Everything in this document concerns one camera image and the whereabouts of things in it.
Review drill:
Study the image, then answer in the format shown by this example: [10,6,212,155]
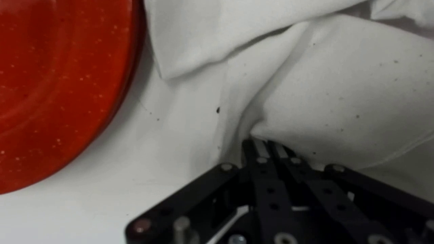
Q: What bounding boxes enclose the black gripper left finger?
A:
[126,137,290,244]

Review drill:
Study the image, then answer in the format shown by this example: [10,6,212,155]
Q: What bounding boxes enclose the red bowl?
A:
[0,0,146,196]

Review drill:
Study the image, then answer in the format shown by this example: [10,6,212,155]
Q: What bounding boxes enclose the white red-striped tea towel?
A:
[85,0,434,202]

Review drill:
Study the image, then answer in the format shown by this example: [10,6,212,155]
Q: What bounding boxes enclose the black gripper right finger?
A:
[269,141,434,244]

